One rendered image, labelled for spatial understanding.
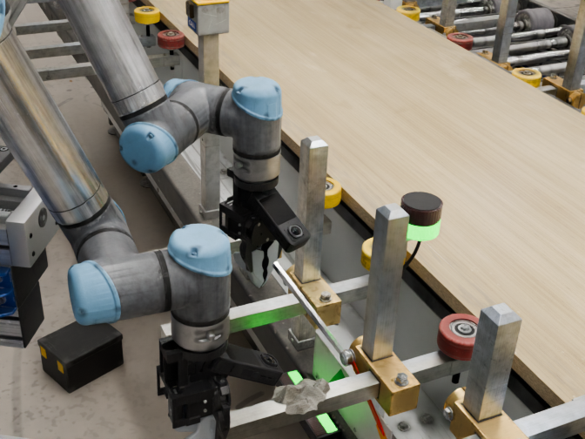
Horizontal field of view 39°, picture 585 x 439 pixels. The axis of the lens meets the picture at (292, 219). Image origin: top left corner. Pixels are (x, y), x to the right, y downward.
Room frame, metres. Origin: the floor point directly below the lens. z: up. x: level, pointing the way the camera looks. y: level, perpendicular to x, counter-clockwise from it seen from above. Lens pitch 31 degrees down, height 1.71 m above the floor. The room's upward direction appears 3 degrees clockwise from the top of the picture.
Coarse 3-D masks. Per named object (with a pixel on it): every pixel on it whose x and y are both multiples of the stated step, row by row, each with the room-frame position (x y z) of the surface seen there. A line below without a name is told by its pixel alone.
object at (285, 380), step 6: (282, 378) 1.13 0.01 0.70; (288, 378) 1.13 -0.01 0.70; (288, 384) 1.11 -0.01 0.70; (306, 420) 1.03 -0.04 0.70; (312, 420) 1.03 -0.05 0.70; (318, 420) 1.03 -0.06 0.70; (312, 426) 1.01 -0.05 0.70; (318, 426) 1.01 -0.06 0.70; (318, 432) 1.00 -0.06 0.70; (324, 432) 1.00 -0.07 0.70
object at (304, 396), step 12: (300, 384) 0.93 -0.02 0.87; (312, 384) 0.93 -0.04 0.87; (324, 384) 0.93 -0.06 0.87; (276, 396) 0.91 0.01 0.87; (288, 396) 0.90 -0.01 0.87; (300, 396) 0.90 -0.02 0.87; (312, 396) 0.90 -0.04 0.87; (324, 396) 0.91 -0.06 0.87; (288, 408) 0.88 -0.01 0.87; (300, 408) 0.88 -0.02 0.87; (312, 408) 0.89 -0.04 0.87
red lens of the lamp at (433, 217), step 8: (408, 192) 1.06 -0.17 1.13; (400, 200) 1.03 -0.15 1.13; (440, 200) 1.04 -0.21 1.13; (408, 208) 1.01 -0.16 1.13; (440, 208) 1.02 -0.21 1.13; (416, 216) 1.00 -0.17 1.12; (424, 216) 1.00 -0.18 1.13; (432, 216) 1.01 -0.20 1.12; (440, 216) 1.02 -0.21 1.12; (416, 224) 1.00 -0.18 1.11; (424, 224) 1.00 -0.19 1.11; (432, 224) 1.01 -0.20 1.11
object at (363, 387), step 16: (416, 368) 0.99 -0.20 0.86; (432, 368) 0.99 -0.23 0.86; (448, 368) 1.01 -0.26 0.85; (464, 368) 1.02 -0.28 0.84; (336, 384) 0.94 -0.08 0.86; (352, 384) 0.94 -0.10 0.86; (368, 384) 0.95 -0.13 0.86; (272, 400) 0.90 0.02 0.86; (336, 400) 0.92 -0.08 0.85; (352, 400) 0.93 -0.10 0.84; (240, 416) 0.87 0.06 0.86; (256, 416) 0.87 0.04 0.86; (272, 416) 0.87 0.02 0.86; (288, 416) 0.88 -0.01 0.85; (304, 416) 0.90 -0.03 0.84; (240, 432) 0.85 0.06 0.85; (256, 432) 0.86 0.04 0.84
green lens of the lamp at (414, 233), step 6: (438, 222) 1.02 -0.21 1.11; (408, 228) 1.01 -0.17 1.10; (414, 228) 1.00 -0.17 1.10; (420, 228) 1.00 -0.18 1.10; (426, 228) 1.00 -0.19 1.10; (432, 228) 1.01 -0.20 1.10; (438, 228) 1.02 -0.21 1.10; (408, 234) 1.01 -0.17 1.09; (414, 234) 1.00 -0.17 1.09; (420, 234) 1.00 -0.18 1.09; (426, 234) 1.00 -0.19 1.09; (432, 234) 1.01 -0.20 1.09
